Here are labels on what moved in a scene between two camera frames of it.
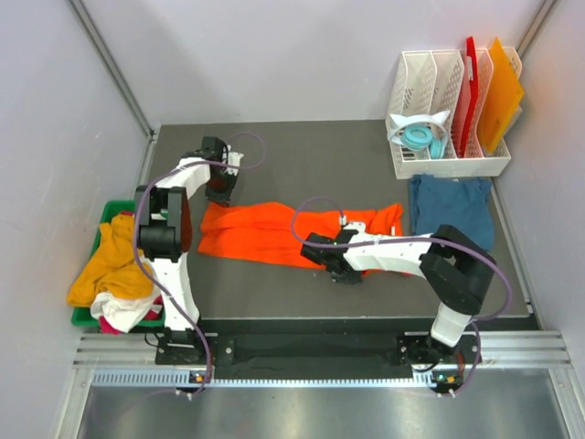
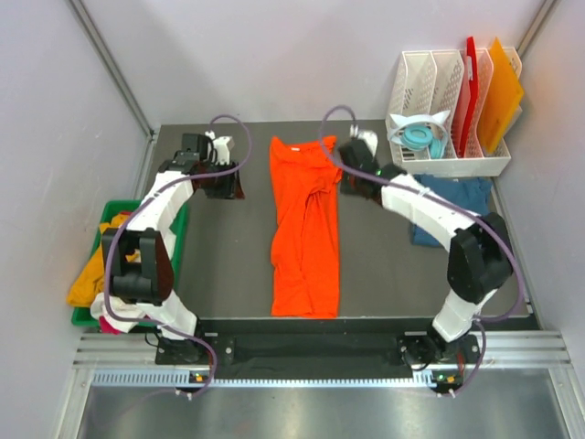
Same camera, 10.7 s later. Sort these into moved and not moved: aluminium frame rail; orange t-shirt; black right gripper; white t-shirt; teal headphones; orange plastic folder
Moved: orange t-shirt; black right gripper
Not moved: orange plastic folder; aluminium frame rail; teal headphones; white t-shirt
